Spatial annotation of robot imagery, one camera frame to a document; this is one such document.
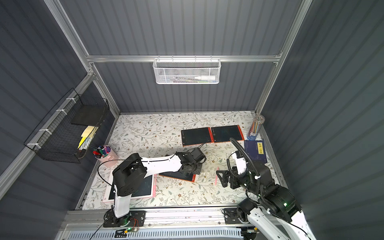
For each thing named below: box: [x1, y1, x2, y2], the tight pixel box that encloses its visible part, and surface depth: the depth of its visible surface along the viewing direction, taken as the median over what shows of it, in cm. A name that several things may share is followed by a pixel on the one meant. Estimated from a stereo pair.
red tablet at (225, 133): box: [211, 125, 245, 143], surface depth 111 cm
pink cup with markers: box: [92, 145, 119, 168], surface depth 86 cm
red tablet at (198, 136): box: [181, 127, 215, 147], surface depth 109 cm
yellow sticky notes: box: [77, 125, 95, 150], surface depth 75 cm
